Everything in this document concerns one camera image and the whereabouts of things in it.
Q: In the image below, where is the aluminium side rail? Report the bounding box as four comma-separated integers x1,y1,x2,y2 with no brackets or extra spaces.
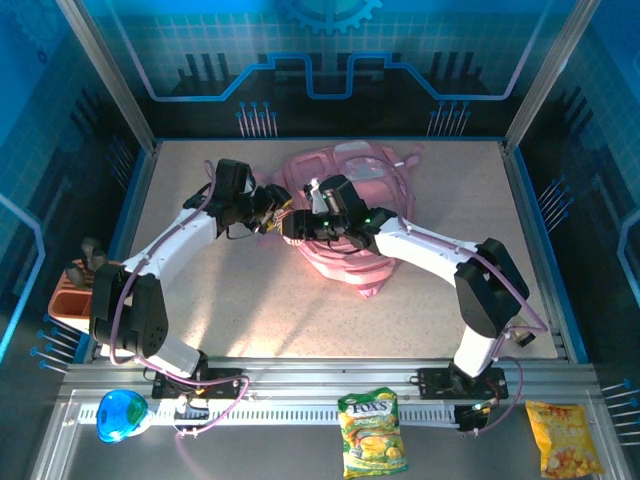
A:
99,142,161,361
502,142,574,361

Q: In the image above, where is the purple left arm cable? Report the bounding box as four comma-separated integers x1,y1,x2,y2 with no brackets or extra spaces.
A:
108,158,251,471

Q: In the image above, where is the aluminium frame post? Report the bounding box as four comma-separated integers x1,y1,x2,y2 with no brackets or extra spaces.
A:
55,0,162,154
502,0,604,154

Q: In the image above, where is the yellow snack bag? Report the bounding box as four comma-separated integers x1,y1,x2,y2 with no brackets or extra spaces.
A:
523,399,605,479

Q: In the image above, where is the orange and white knife block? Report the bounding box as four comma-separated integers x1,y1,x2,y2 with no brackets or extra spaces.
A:
47,259,101,331

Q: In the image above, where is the pink backpack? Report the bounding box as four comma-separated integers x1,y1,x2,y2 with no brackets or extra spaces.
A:
252,142,424,301

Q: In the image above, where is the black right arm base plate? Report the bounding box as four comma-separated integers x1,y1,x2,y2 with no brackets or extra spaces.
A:
416,367,510,401

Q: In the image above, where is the grey metal shelf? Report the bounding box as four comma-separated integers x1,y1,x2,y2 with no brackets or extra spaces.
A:
29,389,631,480

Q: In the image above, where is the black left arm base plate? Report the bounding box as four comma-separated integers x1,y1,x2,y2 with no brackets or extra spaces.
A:
151,367,245,401

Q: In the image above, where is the aluminium frame beam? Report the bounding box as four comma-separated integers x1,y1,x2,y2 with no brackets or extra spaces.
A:
59,357,601,399

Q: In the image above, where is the blue green plastic dome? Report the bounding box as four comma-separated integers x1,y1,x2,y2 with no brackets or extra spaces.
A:
96,389,151,445

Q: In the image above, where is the white slotted cable duct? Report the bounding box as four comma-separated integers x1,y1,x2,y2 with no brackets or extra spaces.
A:
77,402,459,427

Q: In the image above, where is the green candy bag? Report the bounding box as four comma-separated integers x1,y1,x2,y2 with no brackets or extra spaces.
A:
337,387,410,480

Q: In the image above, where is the black controller box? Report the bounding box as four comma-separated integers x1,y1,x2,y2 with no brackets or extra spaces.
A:
455,402,494,434
172,399,211,429

